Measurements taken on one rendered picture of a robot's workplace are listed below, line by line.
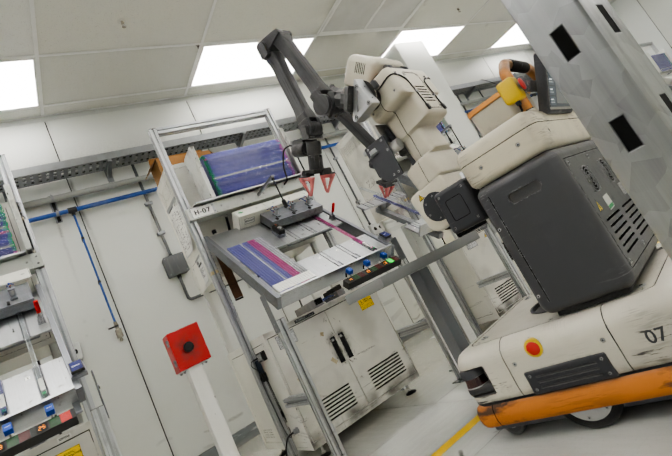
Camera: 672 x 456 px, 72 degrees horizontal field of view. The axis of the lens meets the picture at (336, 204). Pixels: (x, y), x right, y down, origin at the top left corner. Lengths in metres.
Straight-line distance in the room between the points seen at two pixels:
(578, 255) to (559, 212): 0.12
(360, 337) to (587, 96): 2.31
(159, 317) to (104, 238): 0.75
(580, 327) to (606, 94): 1.15
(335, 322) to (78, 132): 2.87
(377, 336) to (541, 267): 1.35
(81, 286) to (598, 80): 3.81
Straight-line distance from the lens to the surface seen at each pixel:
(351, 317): 2.50
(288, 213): 2.60
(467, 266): 3.14
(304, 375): 2.01
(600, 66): 0.25
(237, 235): 2.54
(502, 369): 1.49
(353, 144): 3.60
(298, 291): 2.05
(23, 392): 1.91
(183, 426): 3.84
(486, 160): 1.37
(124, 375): 3.81
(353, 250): 2.34
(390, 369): 2.57
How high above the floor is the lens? 0.57
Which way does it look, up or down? 11 degrees up
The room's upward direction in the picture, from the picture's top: 27 degrees counter-clockwise
